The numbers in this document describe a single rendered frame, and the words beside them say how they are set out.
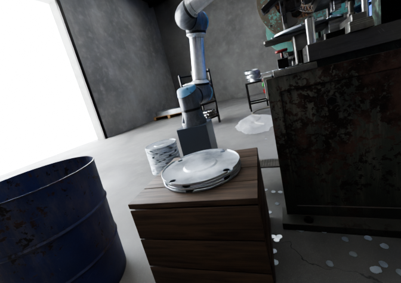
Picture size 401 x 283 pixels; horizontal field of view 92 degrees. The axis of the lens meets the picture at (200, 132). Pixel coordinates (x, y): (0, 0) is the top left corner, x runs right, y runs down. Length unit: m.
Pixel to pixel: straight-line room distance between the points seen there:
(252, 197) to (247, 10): 7.68
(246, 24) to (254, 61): 1.25
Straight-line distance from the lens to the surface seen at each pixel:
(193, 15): 1.13
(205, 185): 0.60
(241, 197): 0.54
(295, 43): 1.02
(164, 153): 1.72
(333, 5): 1.09
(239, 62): 7.82
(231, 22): 8.05
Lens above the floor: 0.64
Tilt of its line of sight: 12 degrees down
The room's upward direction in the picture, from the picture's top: 14 degrees counter-clockwise
